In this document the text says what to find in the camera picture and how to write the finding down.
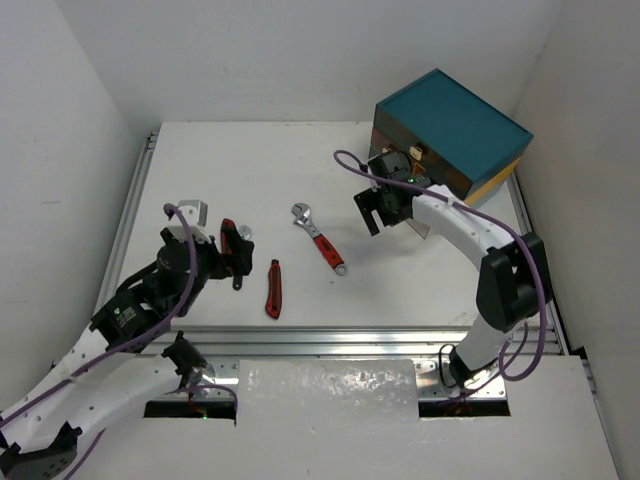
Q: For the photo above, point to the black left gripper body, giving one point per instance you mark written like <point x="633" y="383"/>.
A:
<point x="220" y="257"/>

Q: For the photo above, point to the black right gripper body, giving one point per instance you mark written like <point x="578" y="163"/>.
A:
<point x="390" y="216"/>

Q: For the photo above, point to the black handled adjustable wrench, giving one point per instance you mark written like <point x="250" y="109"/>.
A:
<point x="245" y="233"/>

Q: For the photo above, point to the clear drawer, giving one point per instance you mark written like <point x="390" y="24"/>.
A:
<point x="420" y="228"/>

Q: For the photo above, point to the teal drawer cabinet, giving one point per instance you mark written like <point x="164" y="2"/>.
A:
<point x="451" y="134"/>

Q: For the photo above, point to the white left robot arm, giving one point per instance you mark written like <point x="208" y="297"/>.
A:
<point x="104" y="377"/>

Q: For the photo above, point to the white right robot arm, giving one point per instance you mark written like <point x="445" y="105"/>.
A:
<point x="514" y="281"/>

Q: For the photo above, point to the red black utility knife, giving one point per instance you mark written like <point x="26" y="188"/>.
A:
<point x="273" y="304"/>
<point x="227" y="226"/>

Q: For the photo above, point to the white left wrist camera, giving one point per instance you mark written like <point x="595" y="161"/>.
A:
<point x="195" y="214"/>

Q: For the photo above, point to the red handled adjustable wrench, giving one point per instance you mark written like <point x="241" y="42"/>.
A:
<point x="303" y="219"/>

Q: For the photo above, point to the aluminium rail frame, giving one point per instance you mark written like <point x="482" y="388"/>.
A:
<point x="333" y="388"/>

